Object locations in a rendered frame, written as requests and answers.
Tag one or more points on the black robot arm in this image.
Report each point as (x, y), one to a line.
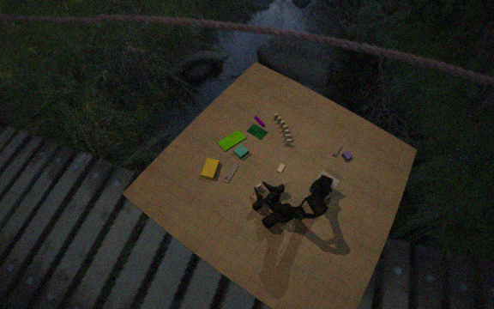
(319, 189)

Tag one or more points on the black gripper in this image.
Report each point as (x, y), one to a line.
(258, 204)

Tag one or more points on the green flat rectangular block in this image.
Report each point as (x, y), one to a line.
(231, 140)

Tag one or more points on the teal rectangular block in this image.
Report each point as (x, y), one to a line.
(240, 151)

